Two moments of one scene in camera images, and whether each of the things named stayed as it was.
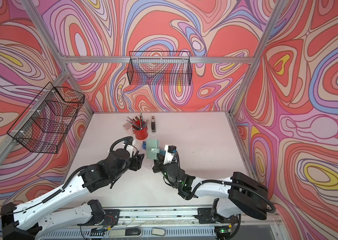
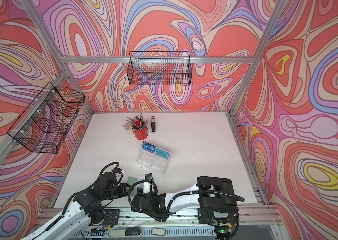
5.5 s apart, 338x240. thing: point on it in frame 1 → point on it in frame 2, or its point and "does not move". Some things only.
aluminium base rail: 171,223 does not move
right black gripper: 159,163 → 139,192
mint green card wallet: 152,147 → 131,180
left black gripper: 137,162 → 123,188
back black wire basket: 160,68 does not move
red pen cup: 140,130 does not move
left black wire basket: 42,125 does not move
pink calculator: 128,127 does not move
